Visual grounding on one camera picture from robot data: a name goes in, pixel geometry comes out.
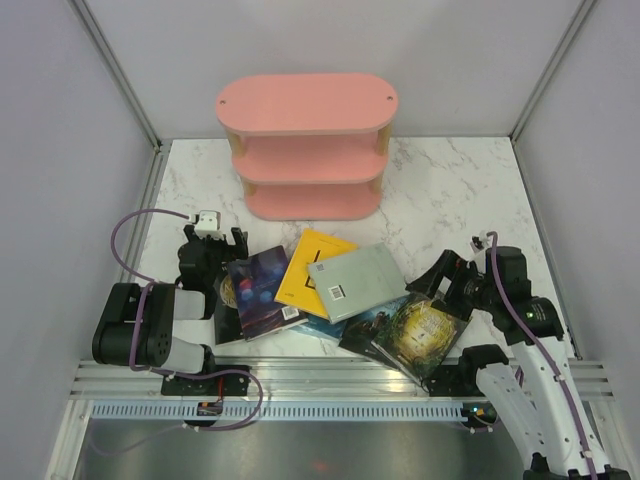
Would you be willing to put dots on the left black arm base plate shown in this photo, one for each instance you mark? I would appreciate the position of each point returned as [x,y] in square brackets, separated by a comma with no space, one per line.
[228,385]

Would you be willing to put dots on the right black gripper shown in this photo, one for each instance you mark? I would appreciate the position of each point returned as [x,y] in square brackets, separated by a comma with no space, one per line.
[427,283]

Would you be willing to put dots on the right aluminium frame post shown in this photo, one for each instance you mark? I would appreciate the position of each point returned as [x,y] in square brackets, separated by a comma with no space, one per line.
[569,37]

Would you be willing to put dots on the left aluminium frame post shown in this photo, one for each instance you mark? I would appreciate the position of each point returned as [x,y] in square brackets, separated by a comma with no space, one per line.
[109,59]

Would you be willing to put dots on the green forest cover book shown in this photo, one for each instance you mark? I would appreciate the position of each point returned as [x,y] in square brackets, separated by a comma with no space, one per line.
[418,337]

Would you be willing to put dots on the aluminium front rail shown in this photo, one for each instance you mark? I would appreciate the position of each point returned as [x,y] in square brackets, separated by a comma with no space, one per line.
[282,378]

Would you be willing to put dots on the grey green book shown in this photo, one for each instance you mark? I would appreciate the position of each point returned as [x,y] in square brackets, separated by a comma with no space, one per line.
[357,281]

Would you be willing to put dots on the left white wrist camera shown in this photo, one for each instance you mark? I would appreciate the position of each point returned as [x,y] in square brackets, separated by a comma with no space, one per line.
[207,224]

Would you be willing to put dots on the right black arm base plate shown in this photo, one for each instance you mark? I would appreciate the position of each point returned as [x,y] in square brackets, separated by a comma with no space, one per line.
[450,381]

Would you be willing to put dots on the dark purple blue book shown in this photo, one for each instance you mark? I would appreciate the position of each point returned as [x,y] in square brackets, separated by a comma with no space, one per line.
[256,281]

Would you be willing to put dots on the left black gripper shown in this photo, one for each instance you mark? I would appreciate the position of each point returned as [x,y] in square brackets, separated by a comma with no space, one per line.
[232,251]

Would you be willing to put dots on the dark landscape cover book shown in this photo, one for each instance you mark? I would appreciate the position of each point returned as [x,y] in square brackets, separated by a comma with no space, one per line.
[360,331]

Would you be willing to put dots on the pink three-tier wooden shelf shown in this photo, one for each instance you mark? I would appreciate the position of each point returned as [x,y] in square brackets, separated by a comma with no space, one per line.
[309,146]

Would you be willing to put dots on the white slotted cable duct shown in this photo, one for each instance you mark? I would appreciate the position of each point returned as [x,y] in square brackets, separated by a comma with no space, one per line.
[236,410]

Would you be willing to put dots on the black gold lettered book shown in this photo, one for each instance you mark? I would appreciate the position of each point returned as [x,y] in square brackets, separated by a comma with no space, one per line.
[226,320]

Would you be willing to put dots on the blue book underneath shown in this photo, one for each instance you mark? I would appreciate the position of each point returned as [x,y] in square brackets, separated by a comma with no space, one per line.
[320,328]

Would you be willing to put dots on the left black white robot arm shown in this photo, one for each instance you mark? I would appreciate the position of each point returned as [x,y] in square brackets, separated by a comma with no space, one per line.
[136,326]

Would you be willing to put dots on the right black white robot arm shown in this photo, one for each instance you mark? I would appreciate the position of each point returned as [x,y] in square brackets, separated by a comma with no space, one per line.
[537,402]

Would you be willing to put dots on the aluminium frame post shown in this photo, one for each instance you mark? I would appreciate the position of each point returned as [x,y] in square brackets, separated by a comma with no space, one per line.
[109,59]
[569,37]

